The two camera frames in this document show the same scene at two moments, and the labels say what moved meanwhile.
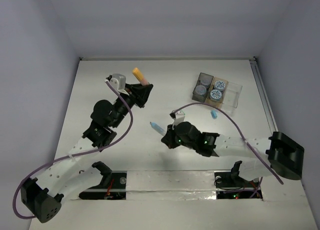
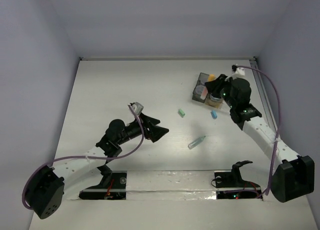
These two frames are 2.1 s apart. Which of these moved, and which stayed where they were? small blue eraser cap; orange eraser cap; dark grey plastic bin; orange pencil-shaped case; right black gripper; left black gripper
Moved: orange eraser cap; orange pencil-shaped case; right black gripper; left black gripper
Stayed: small blue eraser cap; dark grey plastic bin
